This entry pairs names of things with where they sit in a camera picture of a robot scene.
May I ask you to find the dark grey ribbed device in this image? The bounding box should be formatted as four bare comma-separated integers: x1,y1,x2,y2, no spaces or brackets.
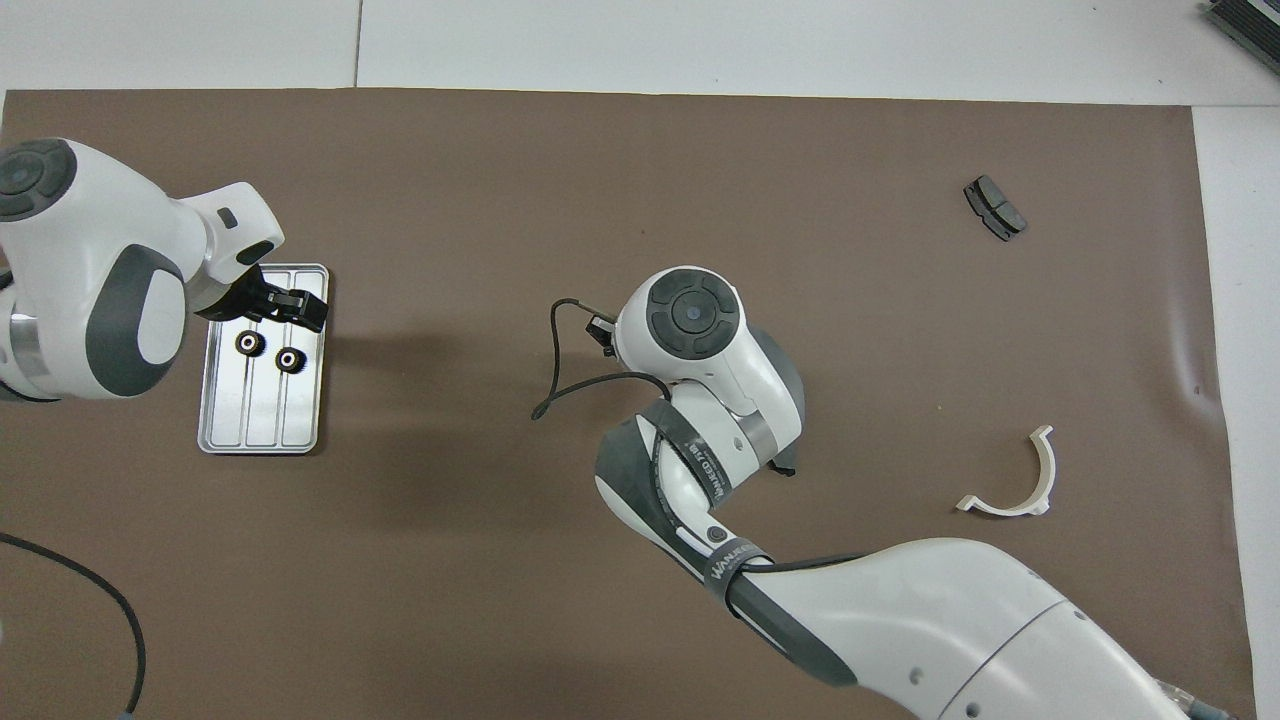
1203,0,1280,63

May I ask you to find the silver metal tray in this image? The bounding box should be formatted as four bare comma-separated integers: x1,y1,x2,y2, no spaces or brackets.
197,263,331,456

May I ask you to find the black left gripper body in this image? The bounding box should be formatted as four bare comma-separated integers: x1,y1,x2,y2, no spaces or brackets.
205,265,273,326

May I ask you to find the brown paper table mat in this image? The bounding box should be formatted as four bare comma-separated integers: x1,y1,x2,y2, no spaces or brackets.
0,88,1259,720

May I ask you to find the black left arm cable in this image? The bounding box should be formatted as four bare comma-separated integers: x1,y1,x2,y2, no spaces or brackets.
0,533,148,720

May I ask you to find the white curved plastic bracket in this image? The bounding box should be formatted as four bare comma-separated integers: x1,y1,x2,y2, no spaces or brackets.
955,425,1057,519

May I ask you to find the short dark grey brake pad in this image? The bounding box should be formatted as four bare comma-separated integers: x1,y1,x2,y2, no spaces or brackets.
963,175,1029,243

